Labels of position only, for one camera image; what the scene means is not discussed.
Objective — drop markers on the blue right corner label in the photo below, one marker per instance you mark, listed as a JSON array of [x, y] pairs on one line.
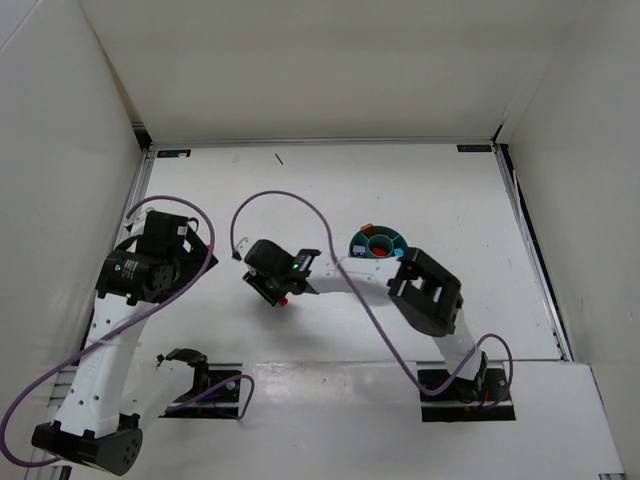
[[474, 148]]

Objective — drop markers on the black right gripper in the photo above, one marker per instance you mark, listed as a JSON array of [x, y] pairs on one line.
[[265, 288]]

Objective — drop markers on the brown lego plate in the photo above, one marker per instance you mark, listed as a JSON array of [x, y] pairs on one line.
[[367, 228]]

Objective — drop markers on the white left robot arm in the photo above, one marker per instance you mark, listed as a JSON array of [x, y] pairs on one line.
[[98, 425]]

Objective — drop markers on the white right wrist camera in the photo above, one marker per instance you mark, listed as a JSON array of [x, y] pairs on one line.
[[240, 249]]

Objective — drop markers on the blue corner label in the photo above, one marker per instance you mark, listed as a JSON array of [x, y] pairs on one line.
[[173, 153], [474, 148]]

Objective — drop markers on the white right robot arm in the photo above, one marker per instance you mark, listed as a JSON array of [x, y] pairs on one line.
[[425, 294]]

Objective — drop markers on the teal round divided container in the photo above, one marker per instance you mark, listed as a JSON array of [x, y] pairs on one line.
[[381, 235]]

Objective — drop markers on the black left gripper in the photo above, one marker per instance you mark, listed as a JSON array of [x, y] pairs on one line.
[[198, 248]]

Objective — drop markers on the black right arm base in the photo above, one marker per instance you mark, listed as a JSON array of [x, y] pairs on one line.
[[460, 403]]

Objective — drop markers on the blue left corner label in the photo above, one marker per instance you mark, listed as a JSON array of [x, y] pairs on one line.
[[173, 153]]

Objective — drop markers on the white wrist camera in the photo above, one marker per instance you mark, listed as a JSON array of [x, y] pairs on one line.
[[240, 249], [135, 225]]

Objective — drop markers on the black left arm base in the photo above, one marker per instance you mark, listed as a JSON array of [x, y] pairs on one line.
[[222, 404]]

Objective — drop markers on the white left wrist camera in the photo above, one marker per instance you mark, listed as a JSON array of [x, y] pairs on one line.
[[135, 225]]

